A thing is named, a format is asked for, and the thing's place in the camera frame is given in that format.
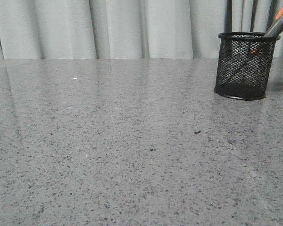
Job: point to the black mesh pen bucket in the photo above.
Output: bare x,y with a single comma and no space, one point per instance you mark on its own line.
251,81

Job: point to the white curtain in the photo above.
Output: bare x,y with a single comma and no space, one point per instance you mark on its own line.
122,29

